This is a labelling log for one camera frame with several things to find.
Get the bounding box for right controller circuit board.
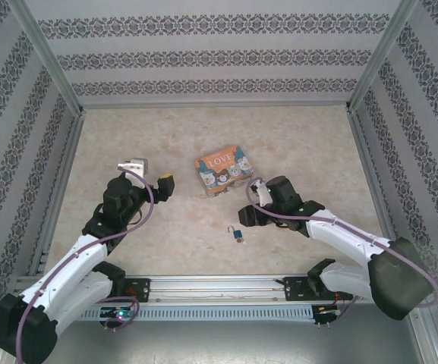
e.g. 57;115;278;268
314;303;343;326

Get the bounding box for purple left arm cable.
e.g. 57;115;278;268
15;170;157;361

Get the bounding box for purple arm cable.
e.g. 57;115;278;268
15;170;157;361
245;177;438;309

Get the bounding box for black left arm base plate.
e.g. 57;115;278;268
121;278;152;304

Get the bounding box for aluminium side frame rail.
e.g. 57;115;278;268
28;108;87;276
345;105;408;274

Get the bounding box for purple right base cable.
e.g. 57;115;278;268
330;295;359;326

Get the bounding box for grey sheet metal panel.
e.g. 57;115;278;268
0;320;438;364

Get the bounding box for left controller circuit board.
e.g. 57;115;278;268
99;306;133;320

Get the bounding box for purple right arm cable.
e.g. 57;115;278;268
245;177;438;309

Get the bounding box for bear print tin box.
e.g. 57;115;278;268
194;148;254;199

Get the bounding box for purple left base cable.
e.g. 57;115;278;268
104;297;140;331

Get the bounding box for controller circuit board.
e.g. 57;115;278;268
99;306;133;320
314;303;343;326

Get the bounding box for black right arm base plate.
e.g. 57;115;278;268
283;275;341;303

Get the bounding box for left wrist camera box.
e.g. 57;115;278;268
116;156;150;179

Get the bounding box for teal padlock with silver shackle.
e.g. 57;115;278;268
226;224;244;242

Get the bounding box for aluminium frame corner post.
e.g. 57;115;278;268
345;0;421;113
11;0;87;115

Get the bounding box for slotted grey cable duct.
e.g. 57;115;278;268
77;304;315;322

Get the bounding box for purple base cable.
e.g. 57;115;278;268
104;297;140;331
330;295;359;326

